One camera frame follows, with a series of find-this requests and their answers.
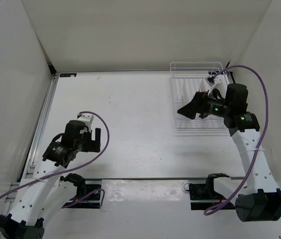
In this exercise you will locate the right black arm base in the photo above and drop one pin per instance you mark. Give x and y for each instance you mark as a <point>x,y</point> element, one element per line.
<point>201,198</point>

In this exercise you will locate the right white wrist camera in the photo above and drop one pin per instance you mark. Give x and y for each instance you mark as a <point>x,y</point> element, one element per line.
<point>211,83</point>

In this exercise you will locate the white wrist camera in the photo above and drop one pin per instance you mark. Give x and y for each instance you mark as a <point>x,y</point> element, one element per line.
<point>211,83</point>
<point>87,119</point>

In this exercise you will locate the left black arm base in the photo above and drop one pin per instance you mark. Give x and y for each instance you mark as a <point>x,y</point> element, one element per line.
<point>91,196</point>

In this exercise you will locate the blue label sticker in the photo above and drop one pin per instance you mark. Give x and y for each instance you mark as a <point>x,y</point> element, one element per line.
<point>68,75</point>

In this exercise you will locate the white wire dish rack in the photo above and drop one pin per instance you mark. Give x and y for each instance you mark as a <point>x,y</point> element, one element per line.
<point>185,82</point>

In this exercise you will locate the aluminium table rail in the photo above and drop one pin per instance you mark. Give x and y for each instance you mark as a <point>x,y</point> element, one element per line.
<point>40,127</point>

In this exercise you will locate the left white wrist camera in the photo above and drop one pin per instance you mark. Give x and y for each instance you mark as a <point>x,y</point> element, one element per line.
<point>87,119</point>

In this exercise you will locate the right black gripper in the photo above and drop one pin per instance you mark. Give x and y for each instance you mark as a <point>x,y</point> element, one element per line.
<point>198,105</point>

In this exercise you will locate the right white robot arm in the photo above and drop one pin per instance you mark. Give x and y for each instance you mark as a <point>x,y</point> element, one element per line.
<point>258,197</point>

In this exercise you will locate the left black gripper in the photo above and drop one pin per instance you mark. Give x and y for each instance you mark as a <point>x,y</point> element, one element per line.
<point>91,145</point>

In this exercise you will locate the white plate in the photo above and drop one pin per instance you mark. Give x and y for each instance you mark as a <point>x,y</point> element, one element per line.
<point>203,85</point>

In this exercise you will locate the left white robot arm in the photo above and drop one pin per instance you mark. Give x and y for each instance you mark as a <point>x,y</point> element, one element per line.
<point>42,200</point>

